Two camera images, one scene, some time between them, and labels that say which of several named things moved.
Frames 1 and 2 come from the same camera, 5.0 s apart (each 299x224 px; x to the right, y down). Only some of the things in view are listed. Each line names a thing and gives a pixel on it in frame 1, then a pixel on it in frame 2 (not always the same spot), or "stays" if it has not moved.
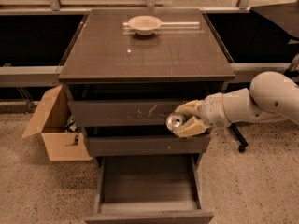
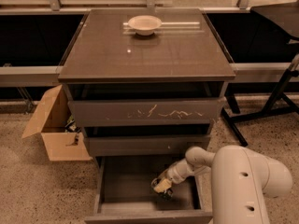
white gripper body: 212,109 -> 173,175
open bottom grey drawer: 152,189 stays
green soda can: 174,120 -> 166,196
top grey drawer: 122,113 stays
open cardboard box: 62,139 stays
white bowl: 145,25 stays
